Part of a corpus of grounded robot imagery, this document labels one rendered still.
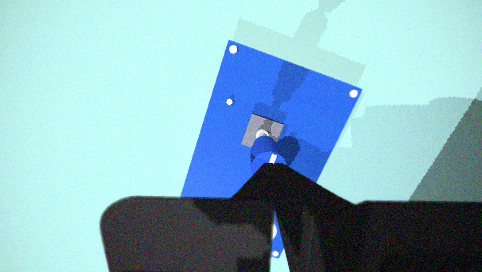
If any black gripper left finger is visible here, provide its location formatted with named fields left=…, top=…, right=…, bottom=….
left=99, top=163, right=277, bottom=272

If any blue circuit board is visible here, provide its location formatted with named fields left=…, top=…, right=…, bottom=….
left=180, top=39, right=362, bottom=198

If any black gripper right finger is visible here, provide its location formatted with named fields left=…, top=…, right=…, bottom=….
left=274, top=163, right=482, bottom=272

